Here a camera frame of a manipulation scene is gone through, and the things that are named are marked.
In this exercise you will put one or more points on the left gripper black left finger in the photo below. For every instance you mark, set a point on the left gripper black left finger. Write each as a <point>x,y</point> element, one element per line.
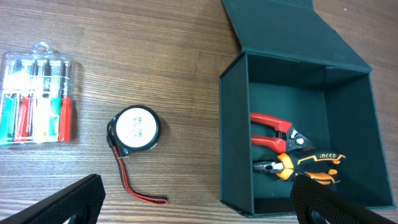
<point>80,202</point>

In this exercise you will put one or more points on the clear screwdriver set case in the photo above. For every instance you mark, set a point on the clear screwdriver set case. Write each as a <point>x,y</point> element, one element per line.
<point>36,96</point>

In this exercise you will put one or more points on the black white tape measure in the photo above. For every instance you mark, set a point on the black white tape measure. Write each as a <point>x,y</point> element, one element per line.
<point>136,128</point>

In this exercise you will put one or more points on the dark green open box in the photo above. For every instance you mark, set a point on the dark green open box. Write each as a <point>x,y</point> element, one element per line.
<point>295,67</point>

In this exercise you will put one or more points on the red handled cutters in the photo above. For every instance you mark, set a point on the red handled cutters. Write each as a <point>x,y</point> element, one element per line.
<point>285,137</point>

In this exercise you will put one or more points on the orange black pliers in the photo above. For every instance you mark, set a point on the orange black pliers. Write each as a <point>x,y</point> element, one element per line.
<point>319,166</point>

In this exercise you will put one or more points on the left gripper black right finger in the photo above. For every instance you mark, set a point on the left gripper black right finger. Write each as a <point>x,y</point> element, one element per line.
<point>316,203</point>

